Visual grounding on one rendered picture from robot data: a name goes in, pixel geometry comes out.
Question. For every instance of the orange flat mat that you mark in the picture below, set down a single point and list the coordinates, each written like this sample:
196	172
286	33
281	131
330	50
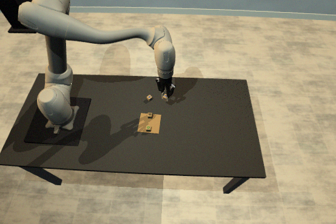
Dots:
154	122

